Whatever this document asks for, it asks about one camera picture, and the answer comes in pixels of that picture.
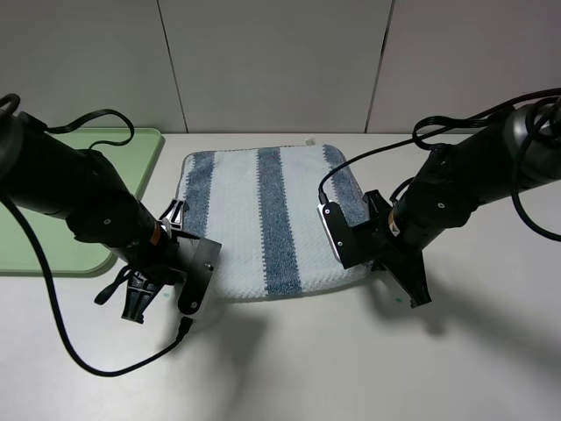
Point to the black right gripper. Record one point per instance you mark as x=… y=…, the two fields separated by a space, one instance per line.
x=374 y=241

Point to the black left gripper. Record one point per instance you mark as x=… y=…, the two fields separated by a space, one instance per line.
x=158 y=253

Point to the blue white striped towel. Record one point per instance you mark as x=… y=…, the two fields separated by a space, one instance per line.
x=260 y=205

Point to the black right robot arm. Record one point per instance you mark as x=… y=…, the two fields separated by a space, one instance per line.
x=499 y=153

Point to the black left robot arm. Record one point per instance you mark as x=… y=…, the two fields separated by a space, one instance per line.
x=82 y=188

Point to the light green plastic tray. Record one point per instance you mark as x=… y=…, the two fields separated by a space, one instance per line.
x=66 y=257

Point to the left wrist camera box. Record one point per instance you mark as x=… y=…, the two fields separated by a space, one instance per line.
x=199 y=259

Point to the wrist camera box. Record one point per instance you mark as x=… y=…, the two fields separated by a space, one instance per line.
x=341 y=237
x=199 y=259

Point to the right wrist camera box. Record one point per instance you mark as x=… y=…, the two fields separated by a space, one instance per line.
x=341 y=237

